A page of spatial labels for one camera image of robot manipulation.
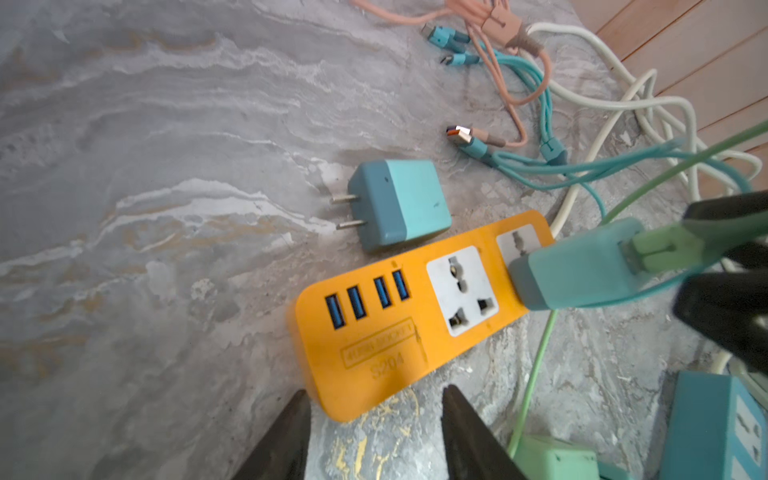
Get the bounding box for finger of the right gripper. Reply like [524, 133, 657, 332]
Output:
[672, 270, 767, 372]
[682, 190, 767, 270]

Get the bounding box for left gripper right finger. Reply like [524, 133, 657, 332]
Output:
[441, 384, 526, 480]

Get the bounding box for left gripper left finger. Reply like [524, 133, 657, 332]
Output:
[232, 389, 311, 480]

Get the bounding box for light green USB charger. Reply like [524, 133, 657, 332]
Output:
[513, 435, 599, 480]

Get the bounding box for green charging cable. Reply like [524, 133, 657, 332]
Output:
[506, 119, 768, 460]

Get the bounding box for blue power strip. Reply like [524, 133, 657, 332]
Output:
[659, 371, 767, 479]

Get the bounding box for teal USB charger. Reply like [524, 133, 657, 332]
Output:
[598, 462, 634, 480]

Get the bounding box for teal charging cable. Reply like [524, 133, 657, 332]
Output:
[425, 25, 754, 217]

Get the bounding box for pink charging cable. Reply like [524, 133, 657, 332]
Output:
[350, 0, 553, 149]

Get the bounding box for orange power strip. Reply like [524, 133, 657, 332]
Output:
[286, 211, 554, 422]

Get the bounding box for white power cord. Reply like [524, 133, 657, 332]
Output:
[527, 22, 768, 409]

